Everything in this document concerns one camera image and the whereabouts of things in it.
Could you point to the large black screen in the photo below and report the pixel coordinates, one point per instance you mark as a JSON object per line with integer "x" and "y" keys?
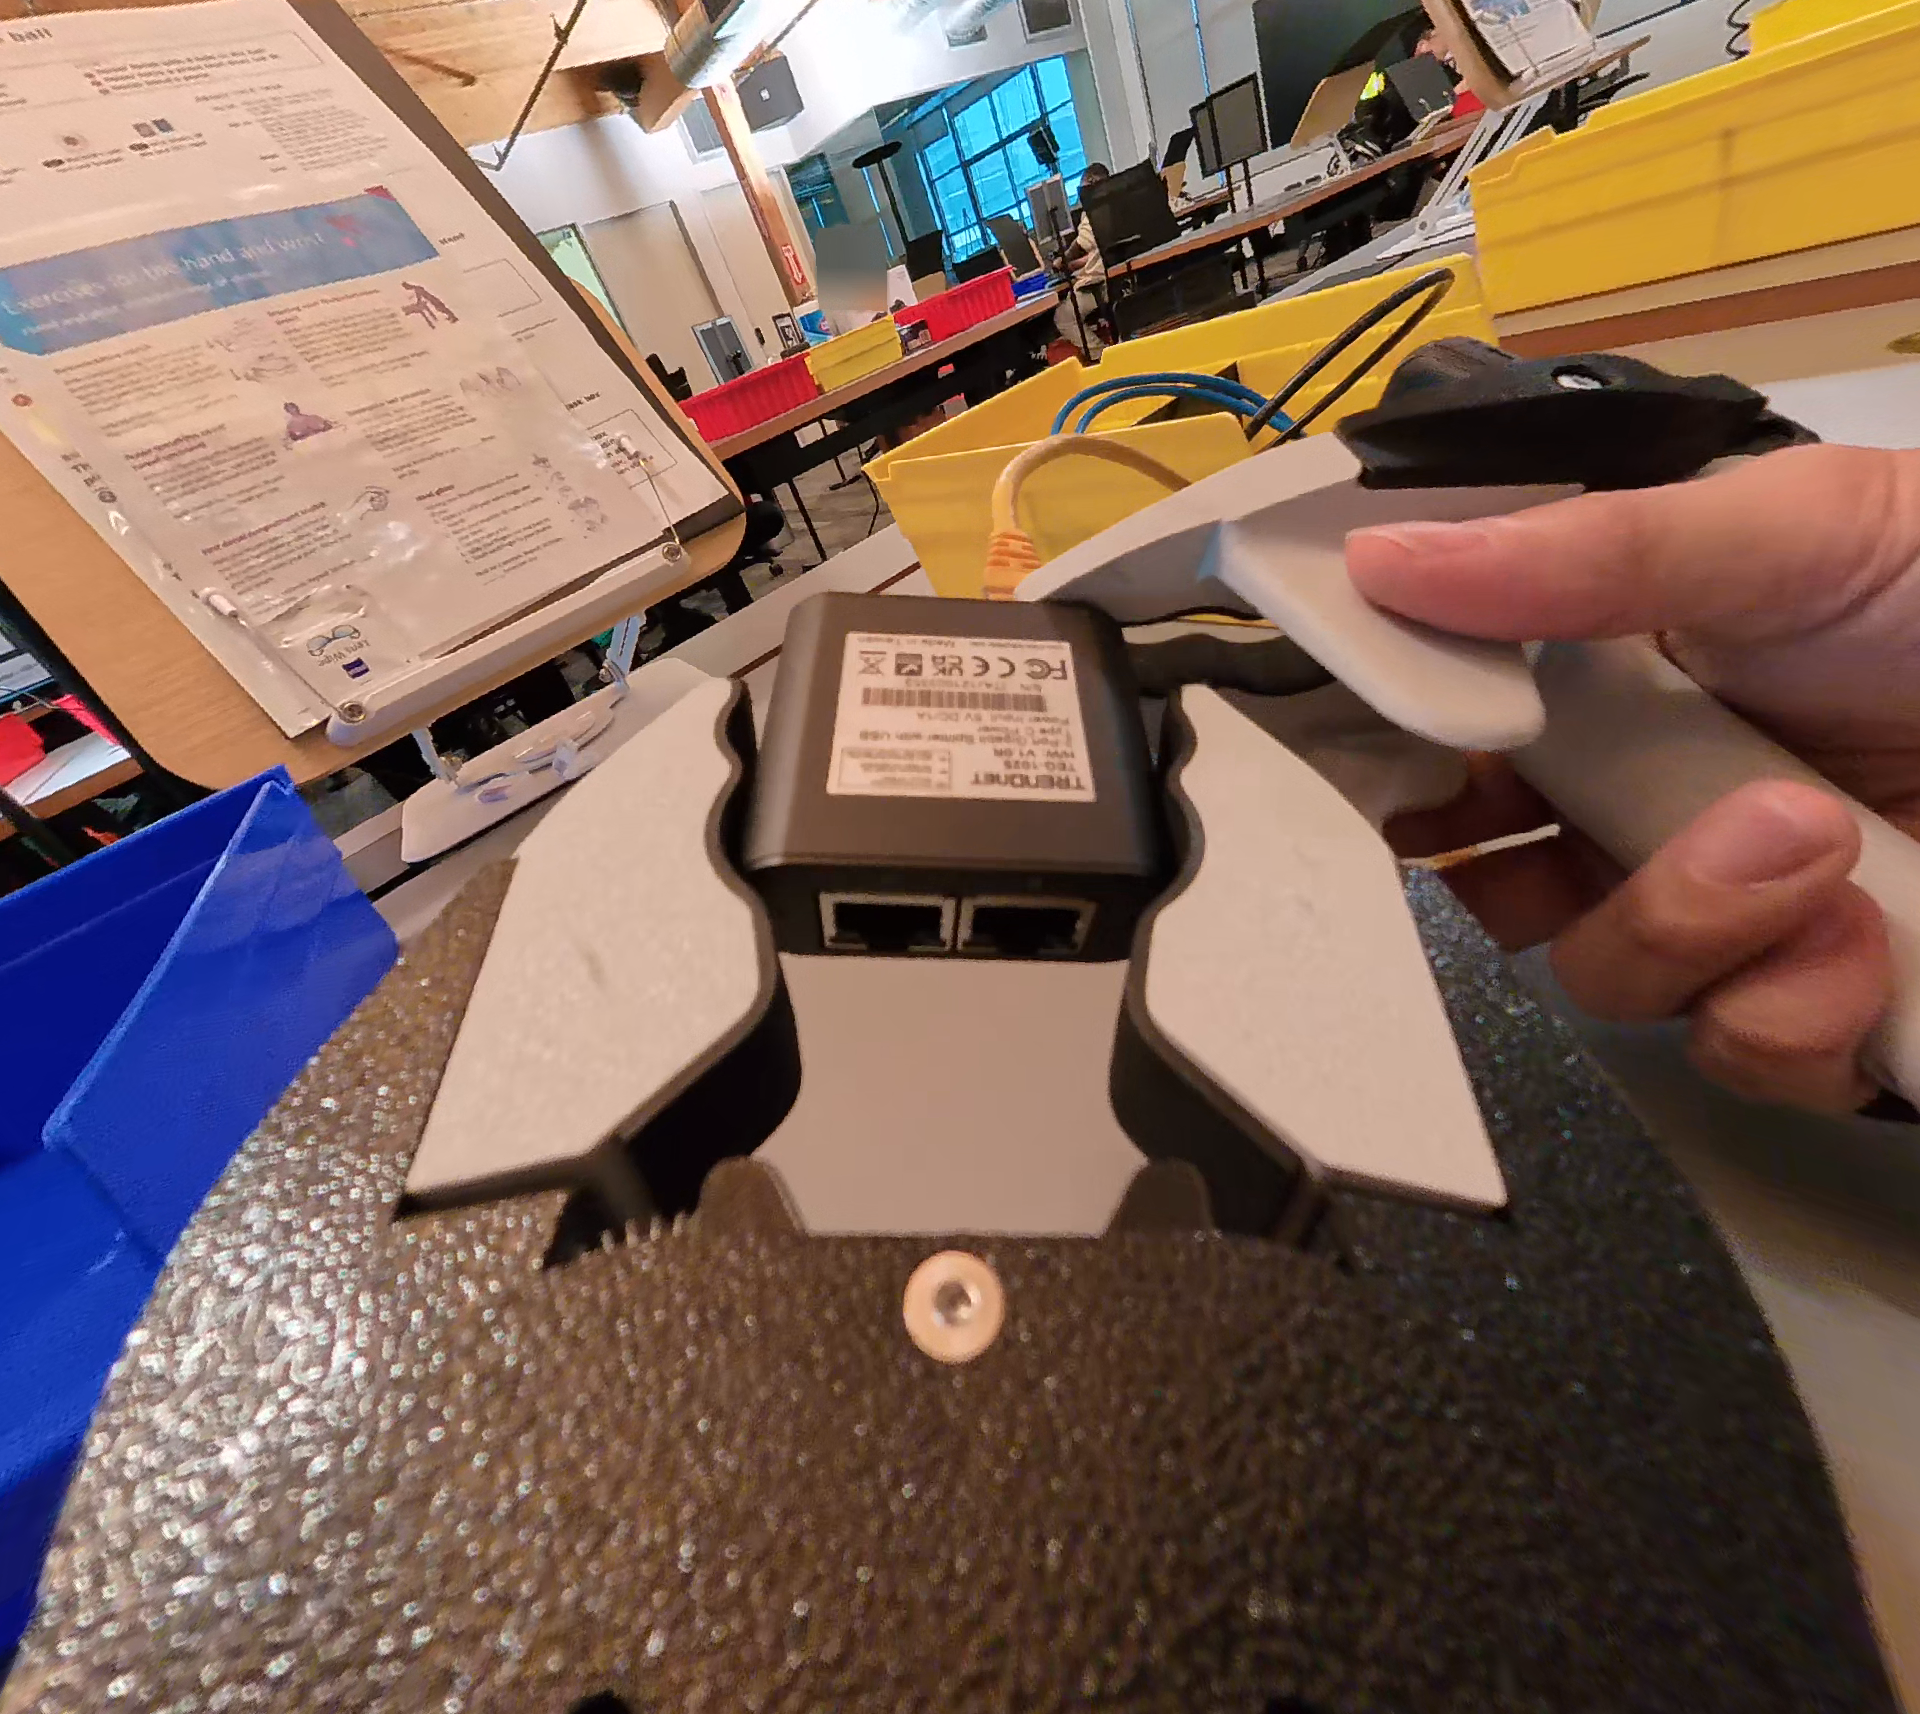
{"x": 1328, "y": 47}

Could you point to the small yellow plastic bin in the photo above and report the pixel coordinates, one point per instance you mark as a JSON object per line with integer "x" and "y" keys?
{"x": 853, "y": 353}

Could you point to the grey desk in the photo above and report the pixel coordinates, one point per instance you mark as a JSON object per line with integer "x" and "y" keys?
{"x": 944, "y": 1084}

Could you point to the red plastic bin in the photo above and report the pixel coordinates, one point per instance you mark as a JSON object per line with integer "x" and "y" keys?
{"x": 750, "y": 402}
{"x": 952, "y": 310}

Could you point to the black ethernet splitter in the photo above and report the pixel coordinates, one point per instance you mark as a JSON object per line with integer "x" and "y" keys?
{"x": 960, "y": 829}

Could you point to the black loudspeaker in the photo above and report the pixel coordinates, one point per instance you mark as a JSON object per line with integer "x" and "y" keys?
{"x": 770, "y": 90}

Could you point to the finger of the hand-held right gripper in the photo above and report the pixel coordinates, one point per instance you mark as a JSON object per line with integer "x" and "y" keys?
{"x": 1169, "y": 538}
{"x": 1215, "y": 658}

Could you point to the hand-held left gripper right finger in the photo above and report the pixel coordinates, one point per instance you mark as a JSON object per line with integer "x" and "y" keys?
{"x": 1319, "y": 993}

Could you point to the blue plastic bin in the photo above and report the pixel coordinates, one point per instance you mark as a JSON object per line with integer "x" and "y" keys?
{"x": 151, "y": 1070}

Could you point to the person's right hand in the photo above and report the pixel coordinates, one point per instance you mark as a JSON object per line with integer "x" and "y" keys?
{"x": 1727, "y": 559}

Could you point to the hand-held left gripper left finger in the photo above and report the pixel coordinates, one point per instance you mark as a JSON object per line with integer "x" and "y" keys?
{"x": 600, "y": 963}

